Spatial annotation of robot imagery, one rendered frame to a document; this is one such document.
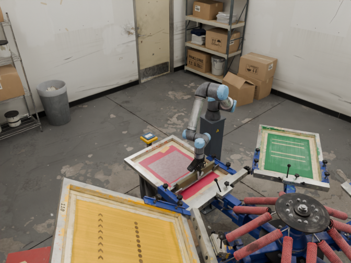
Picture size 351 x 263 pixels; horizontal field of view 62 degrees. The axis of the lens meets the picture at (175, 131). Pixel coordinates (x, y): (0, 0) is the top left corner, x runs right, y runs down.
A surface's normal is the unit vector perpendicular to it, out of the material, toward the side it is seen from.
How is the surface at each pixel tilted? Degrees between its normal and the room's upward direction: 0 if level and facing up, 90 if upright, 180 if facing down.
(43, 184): 0
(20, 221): 0
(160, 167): 0
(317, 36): 90
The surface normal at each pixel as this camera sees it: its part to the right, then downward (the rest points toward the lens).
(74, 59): 0.67, 0.41
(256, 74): -0.69, 0.41
